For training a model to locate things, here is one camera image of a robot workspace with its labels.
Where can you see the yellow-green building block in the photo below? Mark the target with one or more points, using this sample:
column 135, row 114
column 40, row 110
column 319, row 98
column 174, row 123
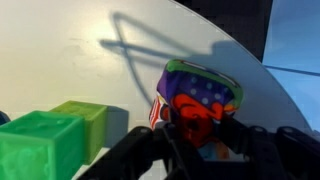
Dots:
column 91, row 128

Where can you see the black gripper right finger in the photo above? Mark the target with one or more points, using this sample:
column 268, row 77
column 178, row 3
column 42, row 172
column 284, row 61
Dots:
column 235, row 128

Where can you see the light green building block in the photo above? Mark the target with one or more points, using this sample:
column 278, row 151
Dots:
column 40, row 148

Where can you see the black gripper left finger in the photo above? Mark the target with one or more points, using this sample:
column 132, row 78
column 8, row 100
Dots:
column 171, row 125

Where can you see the colourful orange purple soft cube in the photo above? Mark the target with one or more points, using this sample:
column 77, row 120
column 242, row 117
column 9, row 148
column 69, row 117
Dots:
column 196, row 95

